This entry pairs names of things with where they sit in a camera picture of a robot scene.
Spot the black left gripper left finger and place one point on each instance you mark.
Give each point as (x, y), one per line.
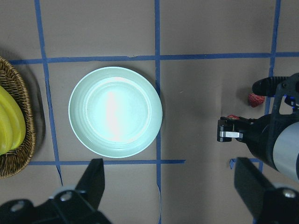
(90, 187)

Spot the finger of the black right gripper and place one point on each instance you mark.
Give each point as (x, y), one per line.
(227, 130)

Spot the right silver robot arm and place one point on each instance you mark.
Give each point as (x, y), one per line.
(285, 152)

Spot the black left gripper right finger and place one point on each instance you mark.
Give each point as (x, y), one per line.
(259, 195)

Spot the red strawberry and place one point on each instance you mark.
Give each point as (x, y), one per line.
(234, 117)
(255, 100)

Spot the brown wicker basket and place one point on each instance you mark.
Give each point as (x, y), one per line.
(14, 161)

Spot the light green plate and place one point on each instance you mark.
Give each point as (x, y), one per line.
(115, 112)

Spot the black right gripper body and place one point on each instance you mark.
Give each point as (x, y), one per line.
(261, 134)

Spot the yellow banana bunch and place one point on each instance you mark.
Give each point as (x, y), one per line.
(12, 123)

